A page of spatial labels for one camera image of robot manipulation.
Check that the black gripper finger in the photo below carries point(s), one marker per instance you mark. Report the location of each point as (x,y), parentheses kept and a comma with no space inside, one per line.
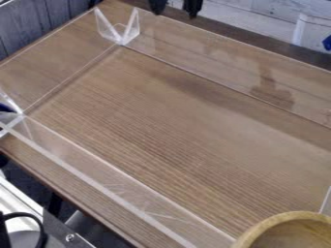
(193,7)
(158,6)

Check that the brown wooden bowl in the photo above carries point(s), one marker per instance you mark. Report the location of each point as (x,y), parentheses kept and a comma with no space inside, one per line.
(297,229)

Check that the white container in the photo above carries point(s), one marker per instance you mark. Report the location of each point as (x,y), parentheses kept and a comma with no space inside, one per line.
(312,29)

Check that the blue object at edge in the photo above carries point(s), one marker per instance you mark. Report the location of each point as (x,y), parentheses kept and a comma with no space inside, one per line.
(326,43)

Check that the clear acrylic tray wall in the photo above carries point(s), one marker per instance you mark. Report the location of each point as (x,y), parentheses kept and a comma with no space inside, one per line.
(176,133)

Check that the grey metal bracket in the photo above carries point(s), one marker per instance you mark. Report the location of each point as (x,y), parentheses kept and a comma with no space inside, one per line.
(62,236)

